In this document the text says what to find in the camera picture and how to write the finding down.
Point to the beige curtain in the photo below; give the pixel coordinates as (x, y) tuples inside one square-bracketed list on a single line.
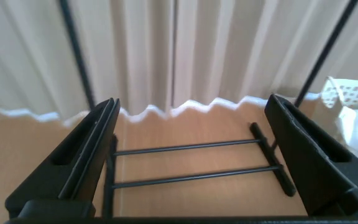
[(135, 46)]

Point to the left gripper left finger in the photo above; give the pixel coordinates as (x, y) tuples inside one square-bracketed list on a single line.
[(51, 186)]

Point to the white laundry basket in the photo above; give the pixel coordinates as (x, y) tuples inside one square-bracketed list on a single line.
[(353, 90)]

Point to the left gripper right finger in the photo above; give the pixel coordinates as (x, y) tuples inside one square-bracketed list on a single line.
[(322, 174)]

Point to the black clothes rack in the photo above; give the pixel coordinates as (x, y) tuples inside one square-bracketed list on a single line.
[(191, 146)]

